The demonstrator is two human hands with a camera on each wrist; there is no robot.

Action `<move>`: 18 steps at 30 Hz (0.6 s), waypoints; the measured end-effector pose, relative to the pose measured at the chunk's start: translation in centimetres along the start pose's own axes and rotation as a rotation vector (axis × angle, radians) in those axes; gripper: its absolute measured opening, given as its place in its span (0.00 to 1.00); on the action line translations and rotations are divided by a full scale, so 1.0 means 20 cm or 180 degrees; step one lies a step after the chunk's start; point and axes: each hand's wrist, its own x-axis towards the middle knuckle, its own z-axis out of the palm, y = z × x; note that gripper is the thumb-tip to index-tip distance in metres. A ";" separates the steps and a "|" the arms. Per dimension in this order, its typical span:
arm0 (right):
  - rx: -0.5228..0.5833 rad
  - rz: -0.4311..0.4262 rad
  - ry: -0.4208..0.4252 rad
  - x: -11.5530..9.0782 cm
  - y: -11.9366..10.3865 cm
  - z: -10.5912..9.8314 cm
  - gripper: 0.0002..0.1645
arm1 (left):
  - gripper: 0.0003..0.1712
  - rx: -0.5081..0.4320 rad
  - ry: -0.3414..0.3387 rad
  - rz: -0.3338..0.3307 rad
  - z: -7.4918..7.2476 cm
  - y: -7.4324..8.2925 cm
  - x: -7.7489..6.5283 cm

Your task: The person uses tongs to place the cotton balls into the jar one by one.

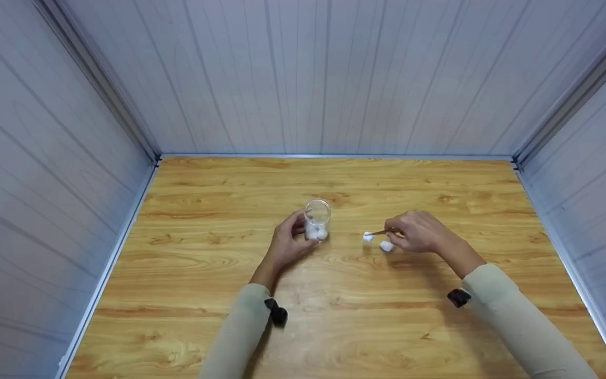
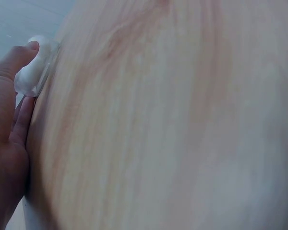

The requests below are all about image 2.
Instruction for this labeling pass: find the person's left hand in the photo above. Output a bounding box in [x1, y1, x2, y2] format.
[0, 40, 41, 230]

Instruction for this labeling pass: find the white clear plastic object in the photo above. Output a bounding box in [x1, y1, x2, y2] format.
[13, 35, 61, 98]

